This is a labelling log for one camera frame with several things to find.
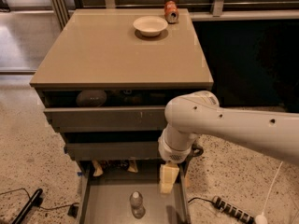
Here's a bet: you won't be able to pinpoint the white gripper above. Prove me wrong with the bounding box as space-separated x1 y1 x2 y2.
158 124 199 194

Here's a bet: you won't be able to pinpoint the clear plastic water bottle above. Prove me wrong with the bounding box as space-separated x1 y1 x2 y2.
129 191 146 219

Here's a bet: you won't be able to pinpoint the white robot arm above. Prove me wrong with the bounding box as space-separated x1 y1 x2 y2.
158 91 299 165

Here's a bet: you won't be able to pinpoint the grey top drawer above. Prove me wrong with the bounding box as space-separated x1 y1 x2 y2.
44 106 166 133

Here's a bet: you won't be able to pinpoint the snack bag in bottom drawer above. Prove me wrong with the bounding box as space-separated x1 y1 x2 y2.
92 160 138 177

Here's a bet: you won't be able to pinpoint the grey open bottom drawer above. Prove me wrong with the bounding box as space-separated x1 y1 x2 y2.
76 160 192 224

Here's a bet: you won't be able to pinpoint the dark items in top drawer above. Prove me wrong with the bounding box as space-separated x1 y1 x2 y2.
107 89 169 106

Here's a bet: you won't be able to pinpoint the grey middle drawer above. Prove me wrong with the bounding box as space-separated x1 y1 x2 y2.
64 141 160 161

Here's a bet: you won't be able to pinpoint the grey three-drawer cabinet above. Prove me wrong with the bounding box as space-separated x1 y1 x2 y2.
29 7 215 173

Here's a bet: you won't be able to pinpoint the brown round object in drawer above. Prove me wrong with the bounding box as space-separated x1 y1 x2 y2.
76 90 107 107

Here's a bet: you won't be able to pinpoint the black power strip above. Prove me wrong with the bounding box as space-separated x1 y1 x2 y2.
212 196 255 224

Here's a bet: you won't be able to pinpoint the black power adapter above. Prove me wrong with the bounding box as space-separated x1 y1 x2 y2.
67 203 78 218

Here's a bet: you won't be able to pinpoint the black bar on floor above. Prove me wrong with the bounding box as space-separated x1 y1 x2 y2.
12 189 43 224

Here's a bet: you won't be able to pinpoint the white paper bowl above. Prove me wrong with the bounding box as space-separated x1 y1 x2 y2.
133 16 168 37

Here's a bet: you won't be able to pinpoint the orange soda can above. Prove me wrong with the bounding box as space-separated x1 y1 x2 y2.
164 1 179 24

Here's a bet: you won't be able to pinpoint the white cable with plug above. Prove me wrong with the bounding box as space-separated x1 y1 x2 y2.
254 161 284 224

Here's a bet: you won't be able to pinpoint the black cable on floor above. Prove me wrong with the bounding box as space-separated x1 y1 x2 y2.
0 188 78 211

